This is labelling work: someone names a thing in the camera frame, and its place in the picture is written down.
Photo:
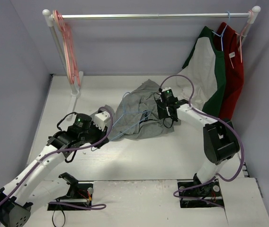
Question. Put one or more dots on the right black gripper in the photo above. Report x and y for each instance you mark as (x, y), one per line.
(161, 111)

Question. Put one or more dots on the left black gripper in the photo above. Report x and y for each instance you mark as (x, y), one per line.
(100, 138)

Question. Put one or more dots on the light blue wire hanger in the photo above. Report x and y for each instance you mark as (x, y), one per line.
(129, 117)

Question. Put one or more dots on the grey t shirt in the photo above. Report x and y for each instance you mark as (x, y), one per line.
(154, 127)

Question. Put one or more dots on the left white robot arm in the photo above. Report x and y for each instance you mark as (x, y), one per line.
(24, 195)

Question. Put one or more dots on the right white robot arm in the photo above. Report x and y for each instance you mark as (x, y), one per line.
(219, 143)

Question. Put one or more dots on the white and green shirt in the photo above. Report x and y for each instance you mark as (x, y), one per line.
(205, 67)

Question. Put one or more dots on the red shirt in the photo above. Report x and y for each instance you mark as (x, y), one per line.
(234, 71)

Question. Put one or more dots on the blue hanger with shirts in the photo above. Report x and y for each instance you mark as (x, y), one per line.
(223, 31)

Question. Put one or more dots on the pink hanger at right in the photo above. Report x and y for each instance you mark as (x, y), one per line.
(243, 33)

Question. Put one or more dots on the silver clothes rack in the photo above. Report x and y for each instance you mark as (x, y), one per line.
(58, 40)

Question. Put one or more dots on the pink plastic hangers bunch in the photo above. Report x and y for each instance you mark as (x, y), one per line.
(68, 47)

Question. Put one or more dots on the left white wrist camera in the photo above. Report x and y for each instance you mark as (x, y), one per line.
(100, 120)

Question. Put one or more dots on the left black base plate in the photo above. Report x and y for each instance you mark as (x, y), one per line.
(80, 198)

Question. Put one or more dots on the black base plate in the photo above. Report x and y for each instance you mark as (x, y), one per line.
(80, 198)
(207, 196)

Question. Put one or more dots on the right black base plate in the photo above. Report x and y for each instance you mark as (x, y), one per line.
(207, 196)

